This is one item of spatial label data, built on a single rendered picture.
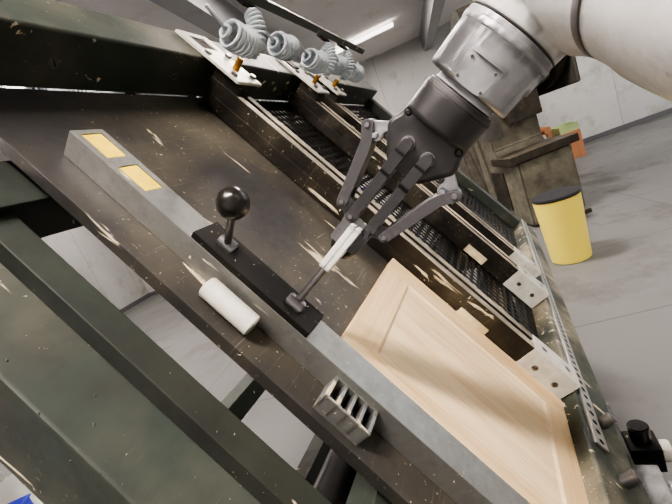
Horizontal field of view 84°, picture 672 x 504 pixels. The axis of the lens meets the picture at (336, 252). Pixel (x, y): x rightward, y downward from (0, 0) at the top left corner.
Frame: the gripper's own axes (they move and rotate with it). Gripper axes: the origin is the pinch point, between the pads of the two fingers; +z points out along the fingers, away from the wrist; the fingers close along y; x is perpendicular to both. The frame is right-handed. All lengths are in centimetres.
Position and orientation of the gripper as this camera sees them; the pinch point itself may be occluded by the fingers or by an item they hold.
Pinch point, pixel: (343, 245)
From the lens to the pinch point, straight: 44.8
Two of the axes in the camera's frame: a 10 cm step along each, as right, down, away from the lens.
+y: 7.6, 6.5, -0.6
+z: -5.5, 6.9, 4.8
